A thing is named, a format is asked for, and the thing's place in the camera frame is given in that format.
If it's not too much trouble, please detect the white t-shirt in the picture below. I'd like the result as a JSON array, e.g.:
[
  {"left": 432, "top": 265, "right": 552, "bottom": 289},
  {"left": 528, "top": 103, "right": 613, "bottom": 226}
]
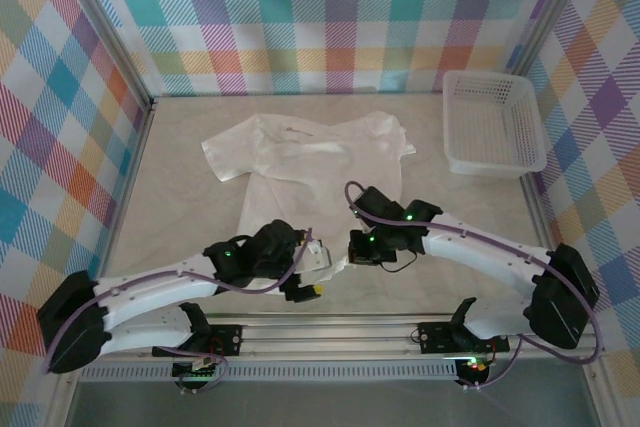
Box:
[{"left": 201, "top": 110, "right": 418, "bottom": 284}]

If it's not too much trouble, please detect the white perforated plastic basket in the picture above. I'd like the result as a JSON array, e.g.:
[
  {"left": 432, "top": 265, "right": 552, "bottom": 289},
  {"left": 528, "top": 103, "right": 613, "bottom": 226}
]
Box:
[{"left": 442, "top": 70, "right": 548, "bottom": 179}]

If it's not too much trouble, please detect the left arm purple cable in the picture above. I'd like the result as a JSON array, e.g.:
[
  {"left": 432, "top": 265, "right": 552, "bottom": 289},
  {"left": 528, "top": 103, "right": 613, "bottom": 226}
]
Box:
[{"left": 42, "top": 226, "right": 316, "bottom": 396}]

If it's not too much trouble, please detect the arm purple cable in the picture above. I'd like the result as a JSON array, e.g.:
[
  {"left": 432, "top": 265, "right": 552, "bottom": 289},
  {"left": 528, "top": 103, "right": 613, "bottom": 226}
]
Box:
[
  {"left": 343, "top": 180, "right": 604, "bottom": 391},
  {"left": 42, "top": 226, "right": 316, "bottom": 396}
]

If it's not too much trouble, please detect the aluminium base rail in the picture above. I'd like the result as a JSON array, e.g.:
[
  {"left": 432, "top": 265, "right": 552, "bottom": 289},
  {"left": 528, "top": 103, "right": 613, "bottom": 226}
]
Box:
[{"left": 97, "top": 313, "right": 609, "bottom": 362}]

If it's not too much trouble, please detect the grey slotted cable duct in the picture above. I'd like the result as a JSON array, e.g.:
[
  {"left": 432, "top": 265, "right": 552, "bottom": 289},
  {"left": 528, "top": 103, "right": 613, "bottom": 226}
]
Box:
[{"left": 79, "top": 364, "right": 461, "bottom": 383}]

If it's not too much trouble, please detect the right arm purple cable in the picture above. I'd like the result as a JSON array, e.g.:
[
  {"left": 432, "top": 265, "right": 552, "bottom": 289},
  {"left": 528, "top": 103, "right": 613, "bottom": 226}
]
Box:
[{"left": 343, "top": 180, "right": 604, "bottom": 391}]

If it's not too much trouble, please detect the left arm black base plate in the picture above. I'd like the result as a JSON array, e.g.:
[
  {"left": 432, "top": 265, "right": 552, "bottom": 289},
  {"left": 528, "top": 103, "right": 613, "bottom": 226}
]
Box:
[{"left": 152, "top": 324, "right": 244, "bottom": 359}]

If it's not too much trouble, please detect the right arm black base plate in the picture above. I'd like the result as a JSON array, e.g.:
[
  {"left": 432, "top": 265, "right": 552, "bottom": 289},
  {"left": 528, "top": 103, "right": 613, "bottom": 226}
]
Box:
[{"left": 417, "top": 321, "right": 510, "bottom": 354}]

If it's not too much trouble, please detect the aluminium frame leg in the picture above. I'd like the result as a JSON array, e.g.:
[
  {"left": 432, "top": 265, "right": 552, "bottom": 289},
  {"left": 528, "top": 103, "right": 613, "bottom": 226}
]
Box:
[
  {"left": 579, "top": 359, "right": 621, "bottom": 427},
  {"left": 44, "top": 361, "right": 84, "bottom": 427}
]

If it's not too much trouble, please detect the aluminium corner post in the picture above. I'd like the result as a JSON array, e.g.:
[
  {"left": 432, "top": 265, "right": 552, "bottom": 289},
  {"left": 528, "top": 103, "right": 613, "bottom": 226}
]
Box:
[
  {"left": 504, "top": 0, "right": 601, "bottom": 81},
  {"left": 52, "top": 0, "right": 156, "bottom": 113}
]

